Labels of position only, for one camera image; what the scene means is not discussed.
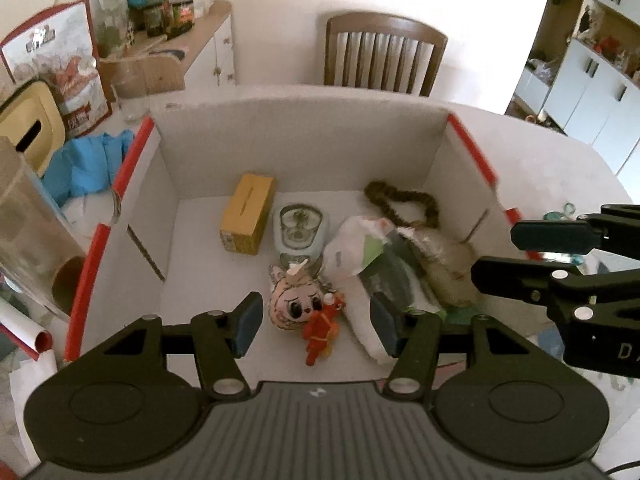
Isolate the red and white printed bag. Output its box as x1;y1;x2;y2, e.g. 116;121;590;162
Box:
0;0;114;137

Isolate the white paper roll red end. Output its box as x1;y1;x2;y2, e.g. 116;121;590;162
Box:
0;299;54;362

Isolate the yellow cardboard box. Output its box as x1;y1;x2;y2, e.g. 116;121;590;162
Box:
218;173;278;257

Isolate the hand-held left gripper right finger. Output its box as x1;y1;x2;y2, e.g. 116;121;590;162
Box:
369;292;547;397

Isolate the red toy figure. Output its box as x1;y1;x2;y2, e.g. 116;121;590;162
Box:
304;294;348;367

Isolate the round tin with green pattern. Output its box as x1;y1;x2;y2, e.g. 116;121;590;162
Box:
272;202;329;267

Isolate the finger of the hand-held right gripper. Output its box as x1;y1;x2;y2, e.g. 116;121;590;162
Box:
510;203;640;257
470;255;640;322

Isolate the white sideboard with wooden top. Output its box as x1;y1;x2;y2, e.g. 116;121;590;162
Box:
100;0;237;97

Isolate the clear packet of dark bits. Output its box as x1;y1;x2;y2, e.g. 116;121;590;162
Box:
359;230;442;313

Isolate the pink plush doll keychain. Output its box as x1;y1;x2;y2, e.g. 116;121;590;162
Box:
267;259;331;333

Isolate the brown-haired grinning face doll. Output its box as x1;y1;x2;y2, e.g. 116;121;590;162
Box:
363;180;482;309

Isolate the blue cloth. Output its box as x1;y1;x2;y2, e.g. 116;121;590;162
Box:
41;129;137;207

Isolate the white plastic bag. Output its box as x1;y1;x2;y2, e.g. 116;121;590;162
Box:
322;214;418;362

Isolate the red and white cardboard box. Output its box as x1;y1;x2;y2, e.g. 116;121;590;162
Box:
63;97;524;397

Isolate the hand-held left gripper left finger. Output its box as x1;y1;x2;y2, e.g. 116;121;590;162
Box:
102;291;265;402

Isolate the clear drinking glass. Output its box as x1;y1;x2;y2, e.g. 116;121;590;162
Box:
111;59;152;125

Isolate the white and wood wall cabinet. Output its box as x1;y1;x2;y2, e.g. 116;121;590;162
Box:
505;0;640;176

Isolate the brown wooden slatted chair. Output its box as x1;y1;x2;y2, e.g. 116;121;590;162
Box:
323;11;449;97

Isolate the cream tissue box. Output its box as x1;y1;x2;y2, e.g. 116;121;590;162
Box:
0;79;69;177

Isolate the dark jar with label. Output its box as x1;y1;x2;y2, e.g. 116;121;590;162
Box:
142;5;164;37
169;0;197;36

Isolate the large glass jar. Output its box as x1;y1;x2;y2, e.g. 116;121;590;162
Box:
91;0;132;57

